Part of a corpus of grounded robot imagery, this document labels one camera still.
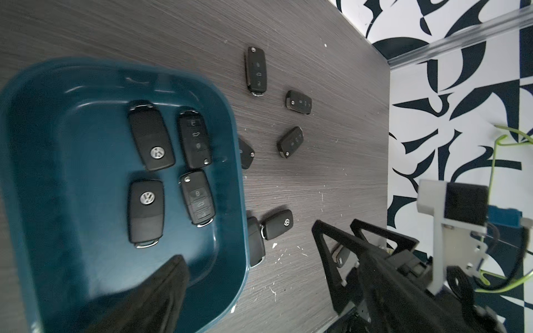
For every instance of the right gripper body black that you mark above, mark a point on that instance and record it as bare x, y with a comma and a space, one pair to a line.
387, 300

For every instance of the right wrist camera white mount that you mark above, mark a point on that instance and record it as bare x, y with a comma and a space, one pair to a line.
460, 210

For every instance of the black car key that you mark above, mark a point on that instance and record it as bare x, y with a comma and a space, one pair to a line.
298, 102
146, 213
290, 142
256, 71
150, 135
255, 242
198, 198
194, 139
247, 154
277, 224

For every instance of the teal plastic storage box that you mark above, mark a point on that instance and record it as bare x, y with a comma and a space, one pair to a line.
67, 161

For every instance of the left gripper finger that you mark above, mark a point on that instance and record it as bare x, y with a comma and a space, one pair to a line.
153, 306

